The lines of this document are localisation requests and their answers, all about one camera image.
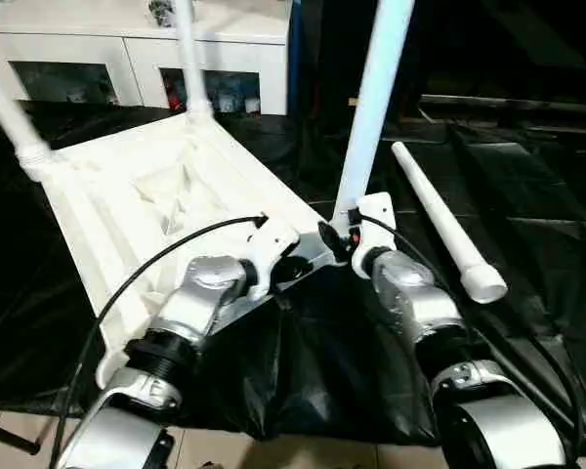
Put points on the white plastic table leg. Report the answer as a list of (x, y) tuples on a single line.
[(371, 107), (10, 112), (193, 58), (444, 220)]

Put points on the white plastic table top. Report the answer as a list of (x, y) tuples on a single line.
[(102, 205)]

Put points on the black stand leg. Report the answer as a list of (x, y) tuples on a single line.
[(10, 437)]

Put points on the black mat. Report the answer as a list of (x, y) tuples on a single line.
[(542, 220)]

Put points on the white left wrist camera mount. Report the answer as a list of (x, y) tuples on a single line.
[(268, 249)]

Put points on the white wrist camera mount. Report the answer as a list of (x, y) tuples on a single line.
[(376, 220), (268, 249)]

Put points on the black object pile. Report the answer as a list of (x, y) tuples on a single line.
[(161, 11)]

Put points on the black backdrop cloth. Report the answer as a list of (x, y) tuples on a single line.
[(493, 44)]

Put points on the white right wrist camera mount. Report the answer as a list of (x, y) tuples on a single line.
[(376, 220)]

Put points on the white cup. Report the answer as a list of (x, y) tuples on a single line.
[(252, 106)]

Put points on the red package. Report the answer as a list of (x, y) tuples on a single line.
[(177, 98)]

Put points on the white glass-door cabinet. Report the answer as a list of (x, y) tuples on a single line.
[(127, 44)]

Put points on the printed box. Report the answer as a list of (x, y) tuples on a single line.
[(227, 100)]

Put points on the blue vertical strip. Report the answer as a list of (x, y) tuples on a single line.
[(297, 54)]

